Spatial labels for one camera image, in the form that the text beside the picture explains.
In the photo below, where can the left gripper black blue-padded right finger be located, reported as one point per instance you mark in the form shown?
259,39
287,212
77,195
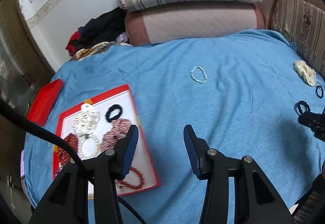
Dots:
196,150

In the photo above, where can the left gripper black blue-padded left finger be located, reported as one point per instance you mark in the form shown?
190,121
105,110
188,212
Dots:
125,150

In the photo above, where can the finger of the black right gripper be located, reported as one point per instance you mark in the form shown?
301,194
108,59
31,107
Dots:
315,122

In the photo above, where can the red plaid scrunchie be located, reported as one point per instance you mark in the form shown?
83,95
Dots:
118,131

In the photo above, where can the red-rimmed white tray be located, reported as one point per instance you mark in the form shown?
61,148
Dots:
114,104

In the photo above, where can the white lace scrunchie in tray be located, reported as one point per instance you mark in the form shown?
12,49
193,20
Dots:
86,120

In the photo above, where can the cream lace scrunchie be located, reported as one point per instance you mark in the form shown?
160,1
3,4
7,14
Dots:
305,72

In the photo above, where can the blue blanket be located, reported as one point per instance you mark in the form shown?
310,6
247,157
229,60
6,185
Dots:
238,92

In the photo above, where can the red box lid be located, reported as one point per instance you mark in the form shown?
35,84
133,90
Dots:
43,102

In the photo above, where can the striped floral side pillow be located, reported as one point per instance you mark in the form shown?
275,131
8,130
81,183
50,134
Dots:
302,23

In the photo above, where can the beige patterned cloth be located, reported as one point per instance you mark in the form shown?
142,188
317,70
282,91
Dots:
96,49

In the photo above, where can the black and red clothes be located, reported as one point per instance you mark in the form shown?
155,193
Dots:
105,28

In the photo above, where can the pink quilted pillow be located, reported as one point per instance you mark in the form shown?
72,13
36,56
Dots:
191,20

